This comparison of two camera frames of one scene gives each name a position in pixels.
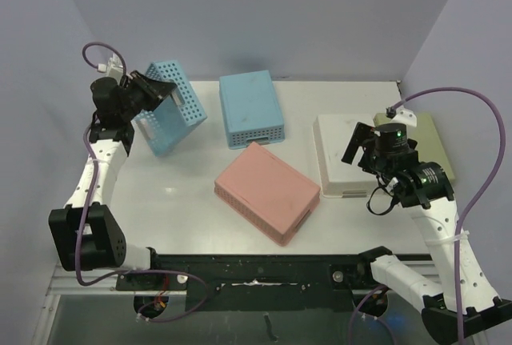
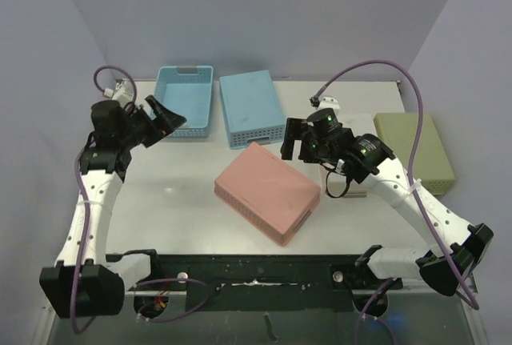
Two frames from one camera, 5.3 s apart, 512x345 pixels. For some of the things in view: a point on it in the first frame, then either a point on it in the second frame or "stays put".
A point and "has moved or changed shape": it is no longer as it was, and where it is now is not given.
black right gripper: [364, 153] → [300, 137]
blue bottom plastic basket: [171, 116] has moved or changed shape
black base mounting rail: [253, 282] stays put
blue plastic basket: [251, 110] stays put
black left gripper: [161, 89] → [168, 121]
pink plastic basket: [269, 193] stays put
